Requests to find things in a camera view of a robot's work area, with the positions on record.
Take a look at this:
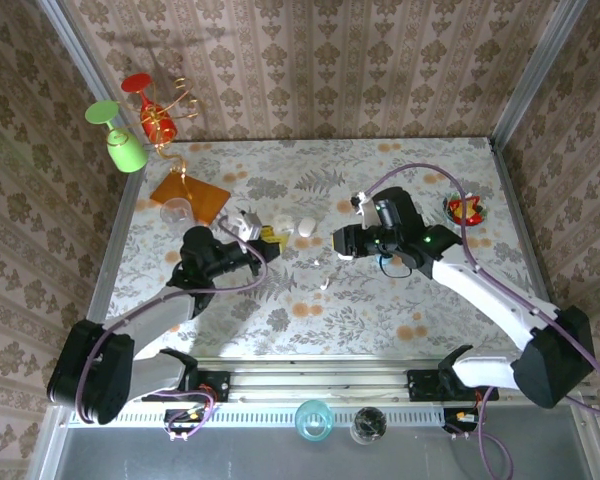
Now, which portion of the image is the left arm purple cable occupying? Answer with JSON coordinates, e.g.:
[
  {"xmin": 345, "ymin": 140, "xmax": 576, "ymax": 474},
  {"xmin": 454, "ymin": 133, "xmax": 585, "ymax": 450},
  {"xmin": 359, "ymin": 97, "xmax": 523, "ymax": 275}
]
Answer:
[{"xmin": 74, "ymin": 214, "xmax": 270, "ymax": 441}]

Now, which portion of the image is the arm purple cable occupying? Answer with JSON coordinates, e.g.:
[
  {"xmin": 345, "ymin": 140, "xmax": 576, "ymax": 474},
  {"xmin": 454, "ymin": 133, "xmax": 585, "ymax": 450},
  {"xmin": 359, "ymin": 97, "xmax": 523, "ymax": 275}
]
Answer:
[
  {"xmin": 74, "ymin": 214, "xmax": 270, "ymax": 441},
  {"xmin": 364, "ymin": 162, "xmax": 600, "ymax": 480}
]

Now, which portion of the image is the red wine glass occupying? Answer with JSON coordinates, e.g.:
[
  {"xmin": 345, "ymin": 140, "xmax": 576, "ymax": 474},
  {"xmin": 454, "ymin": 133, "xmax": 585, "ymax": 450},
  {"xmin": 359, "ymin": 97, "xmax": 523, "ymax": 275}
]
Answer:
[{"xmin": 120, "ymin": 73, "xmax": 180, "ymax": 147}]

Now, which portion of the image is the gold wire glass holder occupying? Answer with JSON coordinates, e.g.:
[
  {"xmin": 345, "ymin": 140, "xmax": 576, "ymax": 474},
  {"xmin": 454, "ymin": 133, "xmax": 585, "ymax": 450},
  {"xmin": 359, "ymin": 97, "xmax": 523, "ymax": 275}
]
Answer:
[{"xmin": 110, "ymin": 76, "xmax": 206, "ymax": 201}]

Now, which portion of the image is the perforated metal cable tray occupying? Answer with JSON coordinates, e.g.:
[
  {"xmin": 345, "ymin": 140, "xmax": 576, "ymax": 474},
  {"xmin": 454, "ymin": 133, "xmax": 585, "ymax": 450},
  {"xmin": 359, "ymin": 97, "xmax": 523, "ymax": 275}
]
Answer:
[{"xmin": 64, "ymin": 405, "xmax": 449, "ymax": 429}]

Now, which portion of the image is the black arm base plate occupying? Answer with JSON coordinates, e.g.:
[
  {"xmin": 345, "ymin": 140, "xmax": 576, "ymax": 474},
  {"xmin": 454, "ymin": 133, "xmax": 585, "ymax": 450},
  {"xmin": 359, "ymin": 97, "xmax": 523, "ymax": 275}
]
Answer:
[
  {"xmin": 142, "ymin": 370, "xmax": 232, "ymax": 403},
  {"xmin": 407, "ymin": 368, "xmax": 500, "ymax": 403}
]

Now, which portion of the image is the orange square tile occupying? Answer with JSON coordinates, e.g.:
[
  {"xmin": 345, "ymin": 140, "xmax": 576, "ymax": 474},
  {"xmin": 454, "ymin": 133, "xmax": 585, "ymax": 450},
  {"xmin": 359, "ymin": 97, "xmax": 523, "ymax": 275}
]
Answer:
[{"xmin": 149, "ymin": 171, "xmax": 231, "ymax": 224}]

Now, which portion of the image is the black cable connector block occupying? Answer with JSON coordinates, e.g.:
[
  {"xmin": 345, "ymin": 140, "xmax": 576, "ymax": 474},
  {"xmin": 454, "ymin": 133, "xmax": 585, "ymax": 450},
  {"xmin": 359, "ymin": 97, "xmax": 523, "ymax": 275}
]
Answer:
[
  {"xmin": 442, "ymin": 407, "xmax": 482, "ymax": 435},
  {"xmin": 163, "ymin": 407, "xmax": 207, "ymax": 435}
]

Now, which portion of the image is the thin black cable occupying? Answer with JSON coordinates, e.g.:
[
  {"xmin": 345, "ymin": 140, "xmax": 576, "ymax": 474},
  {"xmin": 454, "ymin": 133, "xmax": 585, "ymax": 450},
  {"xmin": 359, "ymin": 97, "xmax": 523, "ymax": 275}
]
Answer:
[{"xmin": 378, "ymin": 253, "xmax": 415, "ymax": 280}]

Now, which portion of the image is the grey metal shelf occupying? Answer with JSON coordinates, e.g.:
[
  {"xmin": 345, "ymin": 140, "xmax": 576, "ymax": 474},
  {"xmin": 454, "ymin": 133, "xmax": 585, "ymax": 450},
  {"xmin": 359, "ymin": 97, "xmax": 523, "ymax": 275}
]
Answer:
[{"xmin": 27, "ymin": 399, "xmax": 600, "ymax": 480}]

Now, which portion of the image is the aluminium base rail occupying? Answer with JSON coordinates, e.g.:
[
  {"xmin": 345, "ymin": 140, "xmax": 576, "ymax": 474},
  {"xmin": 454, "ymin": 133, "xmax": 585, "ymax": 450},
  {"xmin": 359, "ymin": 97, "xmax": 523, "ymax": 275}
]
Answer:
[{"xmin": 49, "ymin": 355, "xmax": 600, "ymax": 404}]

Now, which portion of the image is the green wine glass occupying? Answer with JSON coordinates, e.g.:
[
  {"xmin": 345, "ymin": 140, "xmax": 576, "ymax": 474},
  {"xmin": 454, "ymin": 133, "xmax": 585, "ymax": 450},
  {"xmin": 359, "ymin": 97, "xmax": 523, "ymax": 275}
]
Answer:
[{"xmin": 84, "ymin": 99, "xmax": 150, "ymax": 174}]

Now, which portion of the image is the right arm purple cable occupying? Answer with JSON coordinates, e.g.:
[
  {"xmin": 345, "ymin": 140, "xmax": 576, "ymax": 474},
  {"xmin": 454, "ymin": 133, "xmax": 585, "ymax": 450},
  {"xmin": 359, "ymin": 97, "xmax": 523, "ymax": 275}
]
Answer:
[{"xmin": 364, "ymin": 162, "xmax": 600, "ymax": 480}]

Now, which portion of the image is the clear plastic cup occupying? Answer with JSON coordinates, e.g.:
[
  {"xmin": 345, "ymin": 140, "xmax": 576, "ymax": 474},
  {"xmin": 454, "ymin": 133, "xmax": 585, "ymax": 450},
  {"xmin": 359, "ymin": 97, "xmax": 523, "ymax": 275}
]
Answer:
[{"xmin": 158, "ymin": 197, "xmax": 199, "ymax": 236}]

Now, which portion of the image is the teal drinking glass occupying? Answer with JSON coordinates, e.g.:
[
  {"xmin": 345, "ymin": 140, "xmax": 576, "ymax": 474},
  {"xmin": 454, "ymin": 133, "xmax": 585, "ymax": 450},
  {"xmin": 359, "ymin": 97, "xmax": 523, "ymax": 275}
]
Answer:
[{"xmin": 294, "ymin": 398, "xmax": 335, "ymax": 442}]

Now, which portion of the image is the dark glass cup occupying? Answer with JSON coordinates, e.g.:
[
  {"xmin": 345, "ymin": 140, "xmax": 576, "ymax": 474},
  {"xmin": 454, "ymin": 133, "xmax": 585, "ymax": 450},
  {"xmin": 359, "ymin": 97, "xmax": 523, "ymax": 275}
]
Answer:
[{"xmin": 349, "ymin": 405, "xmax": 387, "ymax": 446}]

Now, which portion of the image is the aluminium side rail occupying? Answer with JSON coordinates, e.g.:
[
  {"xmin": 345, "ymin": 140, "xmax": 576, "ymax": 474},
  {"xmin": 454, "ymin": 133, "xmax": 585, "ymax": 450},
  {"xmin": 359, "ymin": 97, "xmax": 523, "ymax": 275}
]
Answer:
[
  {"xmin": 488, "ymin": 138, "xmax": 556, "ymax": 306},
  {"xmin": 72, "ymin": 169, "xmax": 147, "ymax": 369}
]

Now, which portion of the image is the red and yellow toy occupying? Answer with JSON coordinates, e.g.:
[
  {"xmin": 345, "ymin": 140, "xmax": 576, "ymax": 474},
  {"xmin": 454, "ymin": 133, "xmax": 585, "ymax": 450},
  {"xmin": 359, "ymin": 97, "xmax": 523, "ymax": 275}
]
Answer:
[{"xmin": 442, "ymin": 192, "xmax": 489, "ymax": 229}]

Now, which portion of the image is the aluminium frame post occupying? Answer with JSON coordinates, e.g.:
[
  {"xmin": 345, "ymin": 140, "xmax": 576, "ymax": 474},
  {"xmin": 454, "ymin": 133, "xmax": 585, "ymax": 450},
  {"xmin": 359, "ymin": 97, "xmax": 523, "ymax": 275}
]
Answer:
[
  {"xmin": 488, "ymin": 0, "xmax": 584, "ymax": 147},
  {"xmin": 35, "ymin": 0, "xmax": 149, "ymax": 174}
]

